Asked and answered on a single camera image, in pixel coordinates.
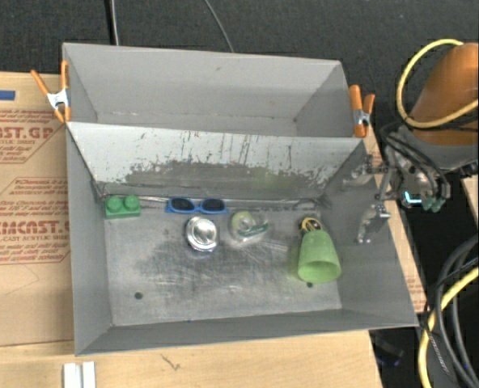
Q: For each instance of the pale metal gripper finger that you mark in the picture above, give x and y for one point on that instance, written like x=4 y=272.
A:
x=359 y=175
x=369 y=224

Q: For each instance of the black and yellow round object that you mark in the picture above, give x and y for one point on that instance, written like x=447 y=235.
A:
x=310 y=224

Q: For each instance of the green plastic cup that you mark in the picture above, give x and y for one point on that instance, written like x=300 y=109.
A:
x=318 y=259

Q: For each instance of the grey metal bin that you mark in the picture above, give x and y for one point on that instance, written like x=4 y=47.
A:
x=239 y=281

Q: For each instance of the shiny silver metal cup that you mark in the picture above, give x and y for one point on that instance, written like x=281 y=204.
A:
x=201 y=233

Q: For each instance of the green toy brick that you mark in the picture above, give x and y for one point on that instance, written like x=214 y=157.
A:
x=121 y=207

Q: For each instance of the brown cardboard board red print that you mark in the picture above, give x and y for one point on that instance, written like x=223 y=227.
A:
x=25 y=289

